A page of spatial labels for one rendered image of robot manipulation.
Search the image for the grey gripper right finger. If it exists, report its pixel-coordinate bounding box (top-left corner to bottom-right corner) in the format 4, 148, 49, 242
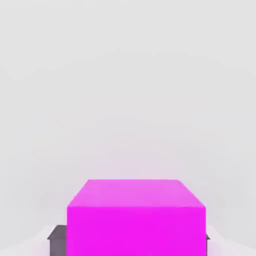
205, 224, 256, 256

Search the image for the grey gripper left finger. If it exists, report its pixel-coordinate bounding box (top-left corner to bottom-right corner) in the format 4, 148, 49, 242
1, 224, 68, 256

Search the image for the small magenta cube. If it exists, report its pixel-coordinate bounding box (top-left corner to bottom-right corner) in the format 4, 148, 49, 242
66, 179, 207, 256

